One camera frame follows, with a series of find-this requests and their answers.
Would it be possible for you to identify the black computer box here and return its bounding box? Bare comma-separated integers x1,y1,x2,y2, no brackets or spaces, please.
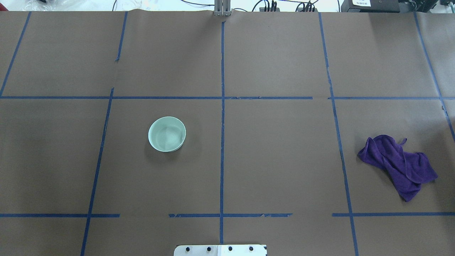
340,0,400,13

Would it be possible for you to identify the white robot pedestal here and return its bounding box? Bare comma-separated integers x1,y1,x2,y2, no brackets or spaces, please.
173,244,268,256

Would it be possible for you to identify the aluminium frame post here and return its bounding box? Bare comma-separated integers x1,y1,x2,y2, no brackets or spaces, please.
214,0,232,16

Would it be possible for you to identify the mint green bowl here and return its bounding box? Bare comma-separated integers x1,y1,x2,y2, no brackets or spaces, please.
148,116,186,153

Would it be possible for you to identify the purple cloth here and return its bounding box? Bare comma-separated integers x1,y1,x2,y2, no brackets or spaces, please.
357,134,438,202

